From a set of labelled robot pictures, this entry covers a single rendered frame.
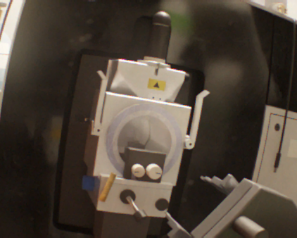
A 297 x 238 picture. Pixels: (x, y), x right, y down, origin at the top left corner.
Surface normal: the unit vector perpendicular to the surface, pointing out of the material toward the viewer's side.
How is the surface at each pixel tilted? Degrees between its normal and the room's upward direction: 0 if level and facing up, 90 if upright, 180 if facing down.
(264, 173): 90
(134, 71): 90
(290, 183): 90
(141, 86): 90
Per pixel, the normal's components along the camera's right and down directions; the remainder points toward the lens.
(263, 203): 0.25, 0.13
